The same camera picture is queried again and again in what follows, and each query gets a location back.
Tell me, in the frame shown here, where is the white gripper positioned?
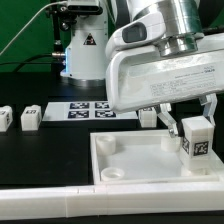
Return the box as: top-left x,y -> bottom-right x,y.
105,14 -> 224,138

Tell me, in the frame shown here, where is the white square tabletop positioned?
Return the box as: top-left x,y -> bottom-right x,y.
90,130 -> 224,185

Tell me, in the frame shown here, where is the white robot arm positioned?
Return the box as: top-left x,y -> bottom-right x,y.
61,0 -> 224,136

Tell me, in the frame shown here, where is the white marker sheet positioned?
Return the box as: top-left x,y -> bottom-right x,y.
43,101 -> 137,121

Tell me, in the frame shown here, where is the white L-shaped fence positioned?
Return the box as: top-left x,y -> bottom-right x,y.
0,181 -> 224,220

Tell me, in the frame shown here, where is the black camera stand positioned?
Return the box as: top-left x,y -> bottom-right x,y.
45,0 -> 77,74

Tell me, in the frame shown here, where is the black cable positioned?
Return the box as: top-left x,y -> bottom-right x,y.
0,53 -> 66,73

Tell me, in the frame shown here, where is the white cable left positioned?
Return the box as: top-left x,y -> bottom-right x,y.
0,0 -> 69,57

